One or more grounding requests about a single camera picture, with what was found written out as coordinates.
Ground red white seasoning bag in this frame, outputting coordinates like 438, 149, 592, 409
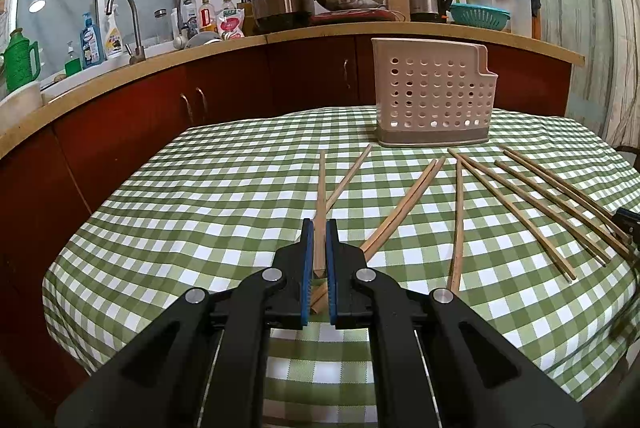
217, 8, 244, 41

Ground wooden knife block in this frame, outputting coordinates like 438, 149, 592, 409
238, 0, 257, 36

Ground red induction cooker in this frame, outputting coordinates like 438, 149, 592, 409
309, 8, 399, 26

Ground white plastic container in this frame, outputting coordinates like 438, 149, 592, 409
509, 0, 533, 38

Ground green plastic jug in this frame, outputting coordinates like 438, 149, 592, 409
2, 28, 41, 93

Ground dark rice cooker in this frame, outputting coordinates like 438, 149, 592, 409
250, 0, 314, 33

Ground green checkered tablecloth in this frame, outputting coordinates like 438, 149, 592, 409
43, 108, 639, 427

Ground red kitchen cabinets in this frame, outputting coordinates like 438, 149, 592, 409
0, 33, 573, 414

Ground blue detergent bottle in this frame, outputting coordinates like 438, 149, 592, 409
80, 13, 104, 69

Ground small green soap bottle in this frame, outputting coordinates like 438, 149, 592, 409
64, 41, 82, 76

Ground pink perforated utensil holder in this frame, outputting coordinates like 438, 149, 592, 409
371, 38, 498, 147

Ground wood framed glass door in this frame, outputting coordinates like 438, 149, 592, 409
540, 0, 639, 147

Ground steel kitchen faucet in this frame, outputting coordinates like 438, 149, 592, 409
104, 0, 148, 65

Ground teal plastic colander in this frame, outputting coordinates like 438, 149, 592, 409
449, 3, 511, 31

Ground white spray bottle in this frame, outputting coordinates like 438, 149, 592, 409
103, 6, 124, 59

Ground wooden kitchen countertop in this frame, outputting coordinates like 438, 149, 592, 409
1, 21, 586, 156

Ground orange oil bottle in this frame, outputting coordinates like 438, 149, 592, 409
198, 0, 217, 32

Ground white dishes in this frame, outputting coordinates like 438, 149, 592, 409
172, 29, 221, 50

